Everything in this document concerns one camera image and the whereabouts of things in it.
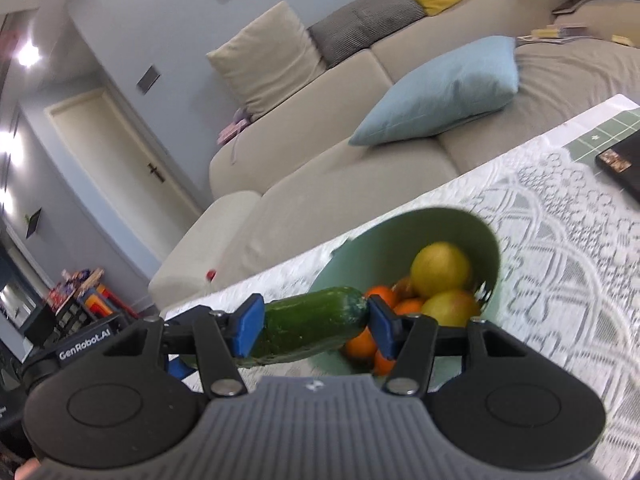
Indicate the pink flat item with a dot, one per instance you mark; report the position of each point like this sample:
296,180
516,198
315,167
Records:
232,127

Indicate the green cucumber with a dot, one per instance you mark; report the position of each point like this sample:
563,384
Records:
310,320

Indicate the small wall picture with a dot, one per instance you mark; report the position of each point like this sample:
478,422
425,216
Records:
148,79

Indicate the light blue cushion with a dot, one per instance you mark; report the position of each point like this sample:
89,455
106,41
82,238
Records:
440,90

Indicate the white door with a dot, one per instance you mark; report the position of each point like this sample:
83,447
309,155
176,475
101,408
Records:
115,160

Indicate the stack of colourful stools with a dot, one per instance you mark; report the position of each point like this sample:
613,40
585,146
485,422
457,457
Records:
100,302

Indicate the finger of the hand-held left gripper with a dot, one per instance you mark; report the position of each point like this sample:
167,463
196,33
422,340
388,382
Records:
179,367

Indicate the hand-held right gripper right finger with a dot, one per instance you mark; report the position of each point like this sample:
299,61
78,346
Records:
381,327

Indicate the ceiling light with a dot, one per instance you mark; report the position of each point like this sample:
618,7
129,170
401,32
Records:
27,54
4,145

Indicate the clutter of printed boxes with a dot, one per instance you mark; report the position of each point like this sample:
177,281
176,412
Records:
75,282

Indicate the black notebook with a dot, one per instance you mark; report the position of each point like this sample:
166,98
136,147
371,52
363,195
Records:
625,160

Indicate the black wall-mounted device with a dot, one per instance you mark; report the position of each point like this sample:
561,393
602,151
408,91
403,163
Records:
32,222

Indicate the green colander bowl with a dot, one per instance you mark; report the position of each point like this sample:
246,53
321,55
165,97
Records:
450,230

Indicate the orange mandarin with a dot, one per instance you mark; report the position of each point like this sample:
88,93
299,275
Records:
407,306
382,294
384,362
361,342

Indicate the white lace tablecloth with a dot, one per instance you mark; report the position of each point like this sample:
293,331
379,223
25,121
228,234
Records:
550,260

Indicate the yellow lemon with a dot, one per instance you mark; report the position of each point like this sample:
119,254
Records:
452,308

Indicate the magazines with yellow edge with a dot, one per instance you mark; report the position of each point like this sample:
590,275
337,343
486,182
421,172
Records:
560,32

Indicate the beige sofa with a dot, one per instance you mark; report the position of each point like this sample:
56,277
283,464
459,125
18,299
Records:
325,185

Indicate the grey checked cushion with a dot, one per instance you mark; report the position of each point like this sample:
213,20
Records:
365,22

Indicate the yellow notepad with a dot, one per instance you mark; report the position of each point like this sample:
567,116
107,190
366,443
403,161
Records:
622,40

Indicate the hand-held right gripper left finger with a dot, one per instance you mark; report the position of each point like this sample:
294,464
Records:
250,327

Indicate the beige cushion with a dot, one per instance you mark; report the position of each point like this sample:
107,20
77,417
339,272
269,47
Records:
265,55

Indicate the black book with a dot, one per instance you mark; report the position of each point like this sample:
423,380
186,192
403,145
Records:
570,6

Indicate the yellow-green apple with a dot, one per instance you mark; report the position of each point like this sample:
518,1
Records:
441,270

